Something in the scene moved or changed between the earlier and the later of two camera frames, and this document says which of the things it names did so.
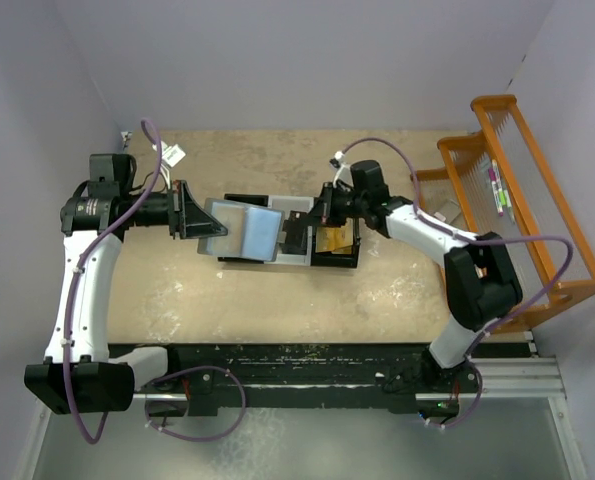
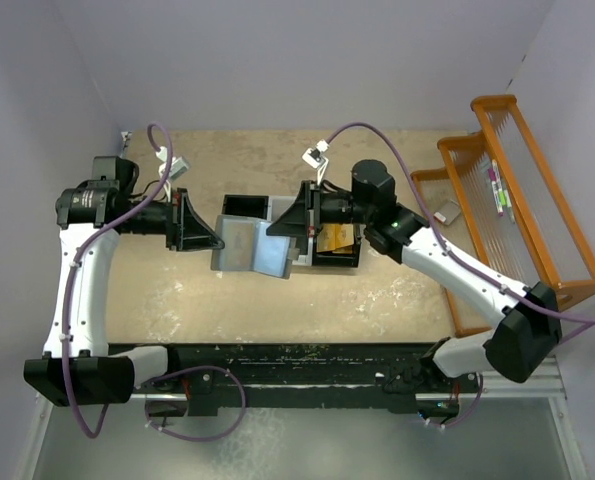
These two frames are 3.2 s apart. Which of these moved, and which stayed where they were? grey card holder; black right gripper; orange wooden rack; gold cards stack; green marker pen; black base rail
Moved: grey card holder; black right gripper
Stayed: black base rail; gold cards stack; orange wooden rack; green marker pen
